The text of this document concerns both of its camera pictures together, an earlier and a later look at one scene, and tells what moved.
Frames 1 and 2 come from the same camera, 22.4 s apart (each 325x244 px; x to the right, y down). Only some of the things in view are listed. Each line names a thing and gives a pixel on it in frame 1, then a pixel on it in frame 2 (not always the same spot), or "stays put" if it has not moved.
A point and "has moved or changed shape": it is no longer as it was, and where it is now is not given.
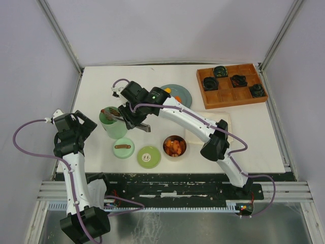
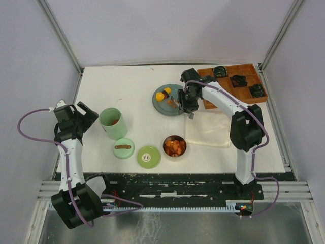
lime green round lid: [149, 157] stays put
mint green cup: [111, 120] stays put
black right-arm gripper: [128, 120] → [190, 108]
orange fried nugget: [175, 145] stays put
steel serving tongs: [146, 127] has moved or changed shape
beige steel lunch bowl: [174, 146] stays put
